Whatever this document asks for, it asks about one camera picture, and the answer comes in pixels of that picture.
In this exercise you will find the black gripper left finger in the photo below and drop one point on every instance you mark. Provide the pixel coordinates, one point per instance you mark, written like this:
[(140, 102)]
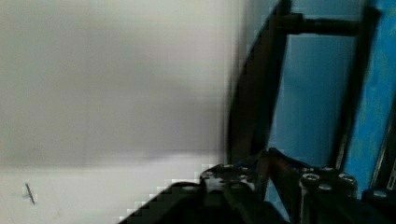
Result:
[(234, 193)]

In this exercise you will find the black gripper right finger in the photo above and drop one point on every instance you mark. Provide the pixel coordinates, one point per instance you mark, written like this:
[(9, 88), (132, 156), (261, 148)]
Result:
[(313, 195)]

